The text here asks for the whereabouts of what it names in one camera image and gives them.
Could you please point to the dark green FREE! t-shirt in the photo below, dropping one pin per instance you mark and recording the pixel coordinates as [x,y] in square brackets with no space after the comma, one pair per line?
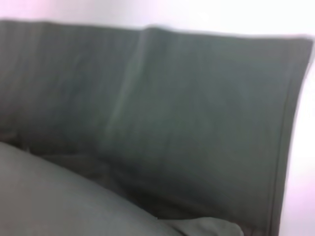
[147,110]

